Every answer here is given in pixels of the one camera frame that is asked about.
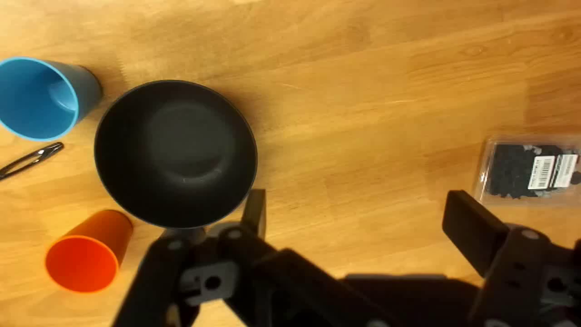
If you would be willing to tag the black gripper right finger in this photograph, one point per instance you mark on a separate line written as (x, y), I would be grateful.
(520, 272)

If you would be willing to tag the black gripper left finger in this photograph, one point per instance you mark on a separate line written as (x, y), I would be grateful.
(200, 283)

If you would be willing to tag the orange plastic cup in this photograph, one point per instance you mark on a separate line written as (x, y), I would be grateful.
(84, 260)

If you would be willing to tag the metal fork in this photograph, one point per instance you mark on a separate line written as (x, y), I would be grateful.
(33, 158)

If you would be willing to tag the light blue plastic cup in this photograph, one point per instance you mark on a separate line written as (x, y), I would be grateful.
(33, 96)

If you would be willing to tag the black bowl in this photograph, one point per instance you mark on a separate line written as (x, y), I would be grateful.
(175, 151)

